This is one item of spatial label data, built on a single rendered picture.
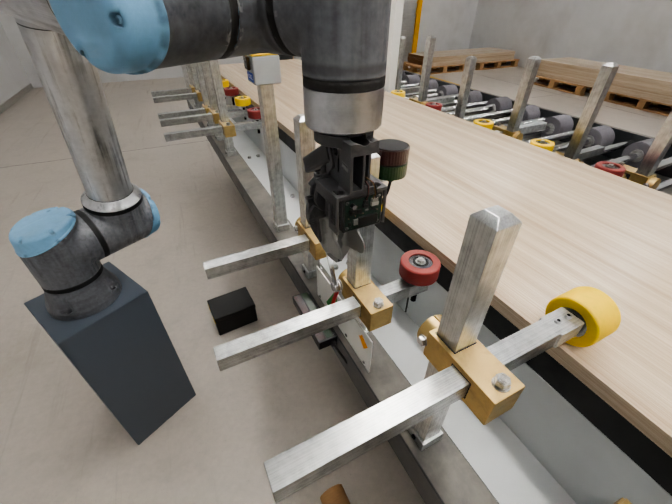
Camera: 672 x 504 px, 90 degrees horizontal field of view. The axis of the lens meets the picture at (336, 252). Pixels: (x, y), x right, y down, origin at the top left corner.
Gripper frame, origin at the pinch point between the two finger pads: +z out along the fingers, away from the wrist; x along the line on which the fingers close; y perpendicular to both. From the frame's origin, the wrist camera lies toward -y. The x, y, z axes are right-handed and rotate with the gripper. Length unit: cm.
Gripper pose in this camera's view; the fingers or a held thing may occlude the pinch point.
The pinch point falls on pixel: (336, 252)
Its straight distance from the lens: 53.5
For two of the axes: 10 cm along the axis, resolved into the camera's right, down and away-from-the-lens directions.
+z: 0.0, 7.9, 6.1
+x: 8.9, -2.8, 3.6
